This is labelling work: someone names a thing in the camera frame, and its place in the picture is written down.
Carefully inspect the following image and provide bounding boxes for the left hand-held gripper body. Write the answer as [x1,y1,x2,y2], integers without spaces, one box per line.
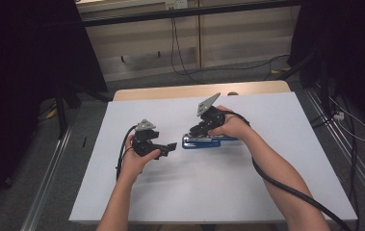
[131,118,169,160]

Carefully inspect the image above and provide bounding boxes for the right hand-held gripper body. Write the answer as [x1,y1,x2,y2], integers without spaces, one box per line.
[196,91,227,131]

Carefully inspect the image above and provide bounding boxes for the blue stapler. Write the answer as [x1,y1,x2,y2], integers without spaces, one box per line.
[181,132,240,150]

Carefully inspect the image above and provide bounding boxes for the person's right hand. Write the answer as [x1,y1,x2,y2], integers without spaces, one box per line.
[207,105,252,141]

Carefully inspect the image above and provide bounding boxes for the person's left hand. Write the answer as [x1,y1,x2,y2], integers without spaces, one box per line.
[118,134,162,184]

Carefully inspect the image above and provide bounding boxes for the light wooden table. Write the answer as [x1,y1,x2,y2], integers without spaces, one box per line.
[112,80,292,102]

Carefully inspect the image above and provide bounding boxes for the white table board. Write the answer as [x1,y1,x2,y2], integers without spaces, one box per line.
[68,90,358,224]

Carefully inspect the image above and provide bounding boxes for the black metal stand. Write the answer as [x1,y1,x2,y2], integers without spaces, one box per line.
[277,47,333,109]
[54,81,114,140]

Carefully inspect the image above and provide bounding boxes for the black horizontal bar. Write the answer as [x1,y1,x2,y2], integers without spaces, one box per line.
[80,0,300,28]

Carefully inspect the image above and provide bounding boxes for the black curtain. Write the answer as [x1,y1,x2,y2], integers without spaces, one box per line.
[0,0,109,225]
[288,0,365,138]

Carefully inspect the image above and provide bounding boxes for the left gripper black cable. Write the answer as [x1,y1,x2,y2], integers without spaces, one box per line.
[115,124,139,181]

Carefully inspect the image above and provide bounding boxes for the hanging black cables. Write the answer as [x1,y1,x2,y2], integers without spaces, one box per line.
[169,7,203,85]

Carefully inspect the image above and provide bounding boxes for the aluminium floor rail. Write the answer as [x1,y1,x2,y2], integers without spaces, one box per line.
[19,124,74,231]
[304,89,365,211]

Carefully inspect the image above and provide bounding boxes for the white wall socket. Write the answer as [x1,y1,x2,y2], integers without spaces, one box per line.
[165,0,190,11]

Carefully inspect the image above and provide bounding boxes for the thick black floor cable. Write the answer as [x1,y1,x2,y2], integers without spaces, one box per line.
[338,92,362,231]

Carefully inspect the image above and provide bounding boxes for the white cable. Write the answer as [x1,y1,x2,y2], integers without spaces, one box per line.
[327,95,365,143]

